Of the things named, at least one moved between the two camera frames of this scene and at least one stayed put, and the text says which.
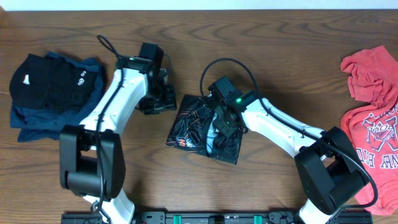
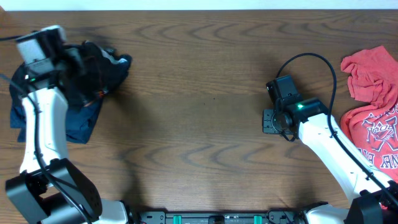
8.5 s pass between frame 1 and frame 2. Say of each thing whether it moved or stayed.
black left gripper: moved
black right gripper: moved
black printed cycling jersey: moved
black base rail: stayed
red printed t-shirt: stayed
